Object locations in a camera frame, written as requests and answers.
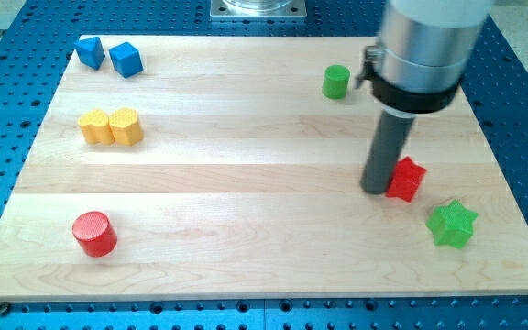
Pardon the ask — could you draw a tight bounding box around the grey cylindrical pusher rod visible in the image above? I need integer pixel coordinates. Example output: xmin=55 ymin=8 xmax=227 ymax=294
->
xmin=360 ymin=110 xmax=416 ymax=194

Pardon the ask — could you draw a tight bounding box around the yellow heart block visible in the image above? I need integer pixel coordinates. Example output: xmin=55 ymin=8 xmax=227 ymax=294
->
xmin=77 ymin=109 xmax=115 ymax=145

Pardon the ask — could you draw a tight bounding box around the red star block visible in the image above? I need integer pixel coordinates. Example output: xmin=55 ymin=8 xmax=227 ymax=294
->
xmin=386 ymin=157 xmax=427 ymax=203

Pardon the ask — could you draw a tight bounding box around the blue cube block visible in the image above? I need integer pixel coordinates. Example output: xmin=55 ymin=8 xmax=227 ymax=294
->
xmin=109 ymin=42 xmax=144 ymax=78

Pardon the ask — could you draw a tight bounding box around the red cylinder block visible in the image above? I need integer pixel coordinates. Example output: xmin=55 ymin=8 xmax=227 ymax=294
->
xmin=71 ymin=211 xmax=118 ymax=258

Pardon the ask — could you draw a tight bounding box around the wooden board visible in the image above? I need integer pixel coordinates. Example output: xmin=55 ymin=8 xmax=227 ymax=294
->
xmin=0 ymin=36 xmax=528 ymax=301

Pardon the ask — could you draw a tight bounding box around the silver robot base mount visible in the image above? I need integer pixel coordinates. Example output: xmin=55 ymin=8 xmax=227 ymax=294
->
xmin=210 ymin=0 xmax=307 ymax=18

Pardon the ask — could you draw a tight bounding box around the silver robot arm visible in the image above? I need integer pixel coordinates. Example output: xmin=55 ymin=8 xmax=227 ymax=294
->
xmin=355 ymin=0 xmax=494 ymax=114

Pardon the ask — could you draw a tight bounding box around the blue triangle block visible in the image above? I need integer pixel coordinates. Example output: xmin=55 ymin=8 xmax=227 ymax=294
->
xmin=74 ymin=37 xmax=105 ymax=70

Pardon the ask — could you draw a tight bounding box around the green cylinder block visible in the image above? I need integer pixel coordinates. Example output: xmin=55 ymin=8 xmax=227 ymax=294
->
xmin=322 ymin=64 xmax=350 ymax=99

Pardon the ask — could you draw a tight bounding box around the green star block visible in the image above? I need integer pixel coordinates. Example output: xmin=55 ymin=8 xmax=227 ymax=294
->
xmin=425 ymin=200 xmax=479 ymax=249

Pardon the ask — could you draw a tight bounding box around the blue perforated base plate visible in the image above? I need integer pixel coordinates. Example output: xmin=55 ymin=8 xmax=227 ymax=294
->
xmin=0 ymin=0 xmax=528 ymax=329

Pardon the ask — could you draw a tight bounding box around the yellow hexagon block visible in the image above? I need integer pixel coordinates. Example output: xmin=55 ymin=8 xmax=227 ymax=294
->
xmin=109 ymin=108 xmax=144 ymax=147

